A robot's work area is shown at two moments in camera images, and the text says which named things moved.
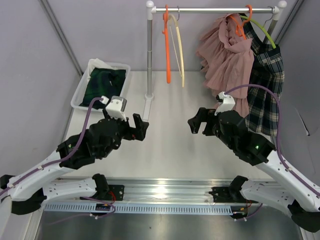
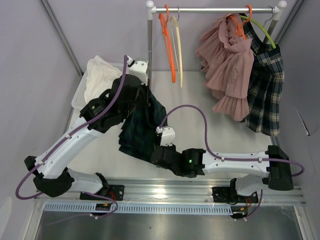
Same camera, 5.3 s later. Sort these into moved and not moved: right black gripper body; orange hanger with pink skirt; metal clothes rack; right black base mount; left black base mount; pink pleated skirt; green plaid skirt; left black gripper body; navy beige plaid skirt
Moved: left black gripper body; green plaid skirt; right black gripper body
Not moved: pink pleated skirt; metal clothes rack; left black base mount; right black base mount; navy beige plaid skirt; orange hanger with pink skirt
